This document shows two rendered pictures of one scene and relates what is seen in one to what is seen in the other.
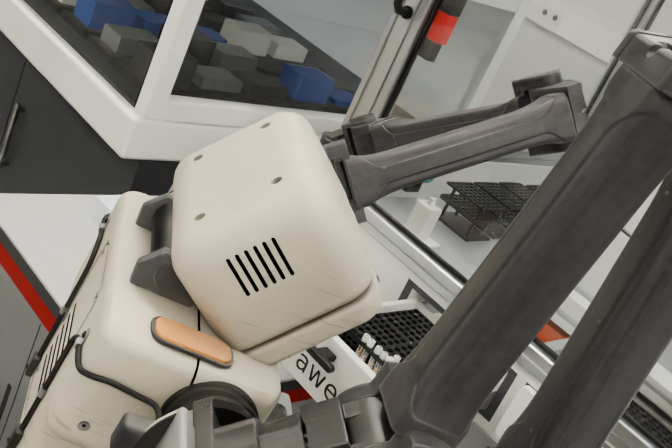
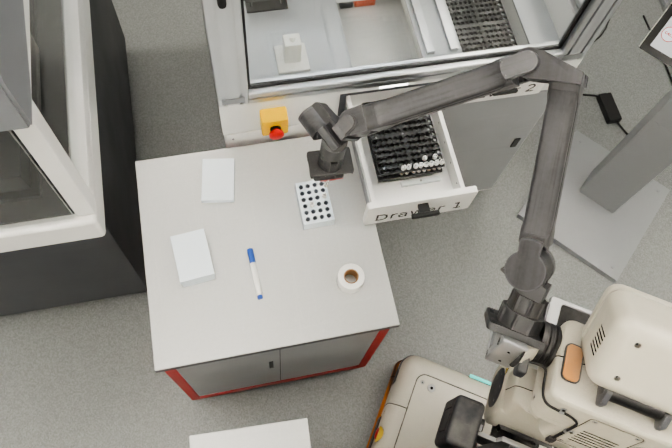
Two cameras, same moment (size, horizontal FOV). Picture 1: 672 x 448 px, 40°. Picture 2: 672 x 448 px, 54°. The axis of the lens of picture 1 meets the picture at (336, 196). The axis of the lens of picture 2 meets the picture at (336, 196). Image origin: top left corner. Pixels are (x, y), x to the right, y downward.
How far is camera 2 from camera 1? 1.52 m
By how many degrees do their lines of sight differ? 59
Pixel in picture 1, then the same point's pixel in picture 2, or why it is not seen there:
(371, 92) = (227, 47)
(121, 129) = (87, 231)
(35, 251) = (235, 344)
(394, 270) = (326, 98)
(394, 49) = (227, 17)
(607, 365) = not seen: outside the picture
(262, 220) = not seen: outside the picture
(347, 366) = (437, 200)
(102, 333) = not seen: outside the picture
